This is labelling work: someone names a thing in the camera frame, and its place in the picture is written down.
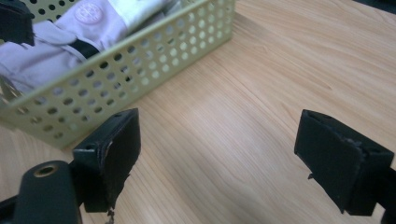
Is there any purple glove with white back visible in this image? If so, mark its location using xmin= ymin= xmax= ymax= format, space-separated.
xmin=0 ymin=0 xmax=176 ymax=94

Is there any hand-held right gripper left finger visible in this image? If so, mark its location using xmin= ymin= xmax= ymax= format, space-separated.
xmin=73 ymin=107 xmax=142 ymax=216

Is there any light green perforated plastic basket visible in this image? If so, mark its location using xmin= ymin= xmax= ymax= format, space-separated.
xmin=0 ymin=0 xmax=236 ymax=149

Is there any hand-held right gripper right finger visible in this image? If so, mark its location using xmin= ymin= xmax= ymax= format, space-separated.
xmin=293 ymin=108 xmax=395 ymax=217

